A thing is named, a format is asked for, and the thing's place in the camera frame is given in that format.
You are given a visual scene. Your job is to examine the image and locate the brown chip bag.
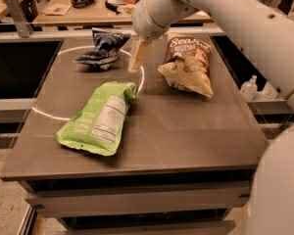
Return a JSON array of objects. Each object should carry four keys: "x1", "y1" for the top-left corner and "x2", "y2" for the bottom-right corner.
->
[{"x1": 158, "y1": 33, "x2": 214, "y2": 98}]

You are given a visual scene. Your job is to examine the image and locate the green chip bag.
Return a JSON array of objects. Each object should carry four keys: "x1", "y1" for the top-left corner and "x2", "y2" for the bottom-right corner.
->
[{"x1": 56, "y1": 81, "x2": 138, "y2": 156}]

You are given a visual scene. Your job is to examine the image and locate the black sunglasses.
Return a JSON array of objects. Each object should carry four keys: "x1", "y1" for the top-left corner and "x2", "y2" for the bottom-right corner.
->
[{"x1": 105, "y1": 0, "x2": 121, "y2": 15}]

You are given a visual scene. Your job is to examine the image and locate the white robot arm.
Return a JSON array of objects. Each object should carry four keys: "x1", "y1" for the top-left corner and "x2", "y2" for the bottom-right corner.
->
[{"x1": 132, "y1": 0, "x2": 294, "y2": 235}]

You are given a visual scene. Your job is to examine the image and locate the small paper card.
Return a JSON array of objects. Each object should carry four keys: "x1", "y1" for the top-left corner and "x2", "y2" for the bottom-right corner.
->
[{"x1": 42, "y1": 4, "x2": 71, "y2": 16}]

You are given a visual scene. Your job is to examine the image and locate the left metal bracket post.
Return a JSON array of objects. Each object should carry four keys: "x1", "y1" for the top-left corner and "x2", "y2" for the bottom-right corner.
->
[{"x1": 4, "y1": 0, "x2": 32, "y2": 38}]

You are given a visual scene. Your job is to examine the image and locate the grey table drawer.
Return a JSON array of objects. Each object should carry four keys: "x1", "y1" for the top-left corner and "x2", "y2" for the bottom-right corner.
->
[{"x1": 25, "y1": 181, "x2": 250, "y2": 217}]

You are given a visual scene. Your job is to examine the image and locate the blue chip bag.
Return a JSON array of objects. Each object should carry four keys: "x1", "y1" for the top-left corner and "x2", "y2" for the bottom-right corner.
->
[{"x1": 74, "y1": 29, "x2": 130, "y2": 71}]

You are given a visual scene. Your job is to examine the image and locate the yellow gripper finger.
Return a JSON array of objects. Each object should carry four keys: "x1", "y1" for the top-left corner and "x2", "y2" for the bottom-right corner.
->
[{"x1": 128, "y1": 38, "x2": 153, "y2": 72}]

